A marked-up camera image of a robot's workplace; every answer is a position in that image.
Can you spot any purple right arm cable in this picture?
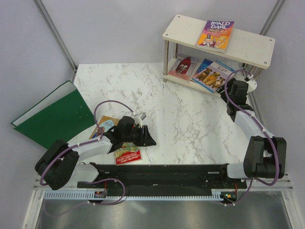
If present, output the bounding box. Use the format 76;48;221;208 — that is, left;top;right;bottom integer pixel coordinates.
215;70;279;206

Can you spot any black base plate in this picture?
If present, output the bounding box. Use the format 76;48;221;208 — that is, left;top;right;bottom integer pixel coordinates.
77;165;247;196

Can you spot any green ring binder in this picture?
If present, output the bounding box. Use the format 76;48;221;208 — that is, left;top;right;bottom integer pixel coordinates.
11;81;95;149

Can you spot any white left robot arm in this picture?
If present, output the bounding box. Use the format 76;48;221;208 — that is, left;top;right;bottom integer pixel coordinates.
35;113;157;190

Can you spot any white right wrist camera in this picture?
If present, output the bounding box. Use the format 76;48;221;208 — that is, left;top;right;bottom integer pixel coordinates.
244;73;257;93

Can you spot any Why Do Dogs Bark book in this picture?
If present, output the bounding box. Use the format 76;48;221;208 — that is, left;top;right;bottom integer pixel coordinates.
195;61;235;93

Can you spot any aluminium rail frame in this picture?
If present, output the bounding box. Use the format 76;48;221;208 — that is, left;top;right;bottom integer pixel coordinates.
33;174;293;192

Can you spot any white slotted cable duct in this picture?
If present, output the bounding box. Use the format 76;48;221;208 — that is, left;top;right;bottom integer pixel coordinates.
44;190;237;201

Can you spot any white two-tier shelf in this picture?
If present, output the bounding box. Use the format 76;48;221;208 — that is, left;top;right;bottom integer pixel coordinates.
163;14;275;93

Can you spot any red house cover book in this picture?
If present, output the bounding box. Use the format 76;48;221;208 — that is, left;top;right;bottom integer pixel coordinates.
168;55;198;81

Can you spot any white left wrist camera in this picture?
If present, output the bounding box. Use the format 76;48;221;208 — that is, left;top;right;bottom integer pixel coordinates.
132;113;146;127

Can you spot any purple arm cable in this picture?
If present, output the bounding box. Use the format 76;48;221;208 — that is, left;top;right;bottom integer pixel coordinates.
215;70;279;206
39;101;126;217

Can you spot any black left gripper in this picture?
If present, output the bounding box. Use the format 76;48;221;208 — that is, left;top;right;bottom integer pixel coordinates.
122;125;156;147

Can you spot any orange Charlie portrait book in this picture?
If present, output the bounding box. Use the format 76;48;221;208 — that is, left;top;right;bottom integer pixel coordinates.
90;116;119;139

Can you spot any Charlie Chocolate Factory book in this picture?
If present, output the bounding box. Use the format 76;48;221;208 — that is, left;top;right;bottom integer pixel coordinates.
196;21;234;53

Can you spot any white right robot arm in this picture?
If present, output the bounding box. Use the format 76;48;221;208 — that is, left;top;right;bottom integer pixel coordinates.
217;79;287;188

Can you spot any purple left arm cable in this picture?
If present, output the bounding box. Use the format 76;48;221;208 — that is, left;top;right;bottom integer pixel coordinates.
39;101;126;217

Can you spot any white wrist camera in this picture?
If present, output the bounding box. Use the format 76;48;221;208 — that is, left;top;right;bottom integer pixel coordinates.
132;113;146;127
244;73;257;93

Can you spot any red 13-Storey Treehouse book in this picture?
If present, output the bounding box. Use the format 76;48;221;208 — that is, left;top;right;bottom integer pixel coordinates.
114;143;142;166

